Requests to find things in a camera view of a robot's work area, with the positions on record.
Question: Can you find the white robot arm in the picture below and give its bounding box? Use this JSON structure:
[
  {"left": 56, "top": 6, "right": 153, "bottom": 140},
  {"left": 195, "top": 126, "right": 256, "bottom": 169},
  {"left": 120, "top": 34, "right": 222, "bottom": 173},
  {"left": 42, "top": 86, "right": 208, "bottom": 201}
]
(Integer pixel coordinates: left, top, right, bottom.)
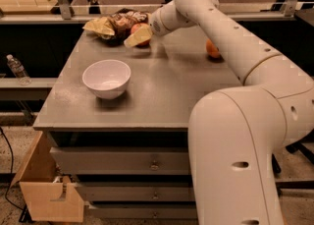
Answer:
[{"left": 124, "top": 0, "right": 314, "bottom": 225}]

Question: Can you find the black office chair base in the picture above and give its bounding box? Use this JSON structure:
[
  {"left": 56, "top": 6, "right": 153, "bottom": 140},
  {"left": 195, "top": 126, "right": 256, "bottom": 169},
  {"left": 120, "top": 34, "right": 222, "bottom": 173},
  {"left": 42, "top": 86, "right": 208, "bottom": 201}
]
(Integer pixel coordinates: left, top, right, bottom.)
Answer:
[{"left": 273, "top": 141, "right": 314, "bottom": 190}]

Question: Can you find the grey drawer cabinet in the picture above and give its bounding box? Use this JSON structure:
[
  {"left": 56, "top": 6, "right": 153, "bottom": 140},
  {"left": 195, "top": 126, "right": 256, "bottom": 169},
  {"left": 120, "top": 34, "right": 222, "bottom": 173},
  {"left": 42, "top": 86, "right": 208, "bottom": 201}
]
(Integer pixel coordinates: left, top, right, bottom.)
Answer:
[{"left": 34, "top": 27, "right": 239, "bottom": 219}]

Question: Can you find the white bowl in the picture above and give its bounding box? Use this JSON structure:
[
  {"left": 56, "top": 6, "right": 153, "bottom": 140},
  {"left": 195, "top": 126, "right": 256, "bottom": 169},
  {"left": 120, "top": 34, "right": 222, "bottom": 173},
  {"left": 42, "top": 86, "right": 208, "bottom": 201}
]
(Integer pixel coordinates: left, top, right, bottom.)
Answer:
[{"left": 82, "top": 60, "right": 131, "bottom": 99}]

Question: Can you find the clear water bottle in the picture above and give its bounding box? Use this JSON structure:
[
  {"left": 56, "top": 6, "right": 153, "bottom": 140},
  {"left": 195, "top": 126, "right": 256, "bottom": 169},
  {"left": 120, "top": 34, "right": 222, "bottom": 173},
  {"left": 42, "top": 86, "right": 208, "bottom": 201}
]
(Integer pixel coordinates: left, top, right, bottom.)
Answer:
[{"left": 6, "top": 54, "right": 31, "bottom": 85}]

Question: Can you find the black floor cable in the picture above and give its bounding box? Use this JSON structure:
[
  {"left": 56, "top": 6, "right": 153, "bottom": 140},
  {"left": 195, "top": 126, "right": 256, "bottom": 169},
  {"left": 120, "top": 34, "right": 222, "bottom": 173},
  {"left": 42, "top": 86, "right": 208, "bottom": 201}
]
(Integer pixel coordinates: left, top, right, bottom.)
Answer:
[{"left": 0, "top": 126, "right": 26, "bottom": 211}]

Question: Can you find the orange fruit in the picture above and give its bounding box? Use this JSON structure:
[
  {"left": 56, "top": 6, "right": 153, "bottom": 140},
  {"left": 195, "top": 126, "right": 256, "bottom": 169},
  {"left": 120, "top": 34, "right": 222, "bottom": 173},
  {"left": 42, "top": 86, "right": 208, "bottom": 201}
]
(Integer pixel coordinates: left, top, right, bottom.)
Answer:
[{"left": 205, "top": 39, "right": 221, "bottom": 58}]

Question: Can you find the brown chip bag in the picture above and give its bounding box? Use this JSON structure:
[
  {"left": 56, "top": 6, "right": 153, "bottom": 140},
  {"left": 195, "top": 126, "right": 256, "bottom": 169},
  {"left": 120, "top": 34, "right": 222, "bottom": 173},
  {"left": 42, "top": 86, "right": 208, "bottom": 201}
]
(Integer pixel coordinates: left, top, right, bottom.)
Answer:
[{"left": 83, "top": 9, "right": 149, "bottom": 40}]

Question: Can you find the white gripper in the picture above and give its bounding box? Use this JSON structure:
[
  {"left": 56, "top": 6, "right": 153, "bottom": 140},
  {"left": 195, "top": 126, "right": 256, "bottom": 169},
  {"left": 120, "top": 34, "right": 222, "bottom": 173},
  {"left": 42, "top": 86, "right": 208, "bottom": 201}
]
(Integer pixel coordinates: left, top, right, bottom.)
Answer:
[{"left": 123, "top": 4, "right": 180, "bottom": 48}]

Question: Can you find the light wooden open drawer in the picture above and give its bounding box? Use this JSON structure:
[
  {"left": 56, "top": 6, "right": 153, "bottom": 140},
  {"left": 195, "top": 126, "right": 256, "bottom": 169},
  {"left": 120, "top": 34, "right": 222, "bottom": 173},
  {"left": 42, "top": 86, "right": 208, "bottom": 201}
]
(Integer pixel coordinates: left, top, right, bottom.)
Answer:
[{"left": 12, "top": 132, "right": 84, "bottom": 223}]

